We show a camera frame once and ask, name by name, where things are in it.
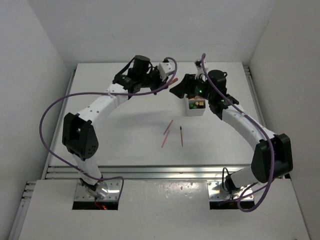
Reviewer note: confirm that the long pink stick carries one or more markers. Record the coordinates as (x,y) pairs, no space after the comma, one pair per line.
(165,139)

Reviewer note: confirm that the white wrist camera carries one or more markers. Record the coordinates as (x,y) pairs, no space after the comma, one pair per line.
(165,70)
(201,67)

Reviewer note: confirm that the pink mascara wand brush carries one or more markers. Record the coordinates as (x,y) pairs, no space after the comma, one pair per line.
(181,136)

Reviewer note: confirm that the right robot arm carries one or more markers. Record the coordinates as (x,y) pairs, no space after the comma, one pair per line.
(271,151)

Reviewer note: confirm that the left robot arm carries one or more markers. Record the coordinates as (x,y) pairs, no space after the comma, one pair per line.
(79,133)

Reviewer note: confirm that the pink lip pencil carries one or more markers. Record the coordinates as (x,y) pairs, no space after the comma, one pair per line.
(173,81)

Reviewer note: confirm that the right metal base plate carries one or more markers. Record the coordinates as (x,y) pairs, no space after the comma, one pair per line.
(216,193)

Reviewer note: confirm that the thin pink brush stick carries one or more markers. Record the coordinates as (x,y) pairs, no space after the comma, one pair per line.
(168,127)

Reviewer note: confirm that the metal base plate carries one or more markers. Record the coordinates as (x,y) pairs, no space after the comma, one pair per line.
(108,191)
(216,193)

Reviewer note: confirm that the white organizer box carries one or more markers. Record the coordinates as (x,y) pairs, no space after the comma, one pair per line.
(196,112)

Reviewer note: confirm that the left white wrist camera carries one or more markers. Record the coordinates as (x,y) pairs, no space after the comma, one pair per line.
(165,70)

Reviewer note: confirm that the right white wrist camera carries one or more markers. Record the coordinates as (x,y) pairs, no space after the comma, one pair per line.
(201,67)

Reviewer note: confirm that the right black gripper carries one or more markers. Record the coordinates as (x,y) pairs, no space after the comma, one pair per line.
(186,86)

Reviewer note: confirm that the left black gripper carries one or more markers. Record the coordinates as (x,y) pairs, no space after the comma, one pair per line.
(159,82)

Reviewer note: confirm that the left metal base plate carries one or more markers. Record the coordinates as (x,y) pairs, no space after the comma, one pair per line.
(108,191)

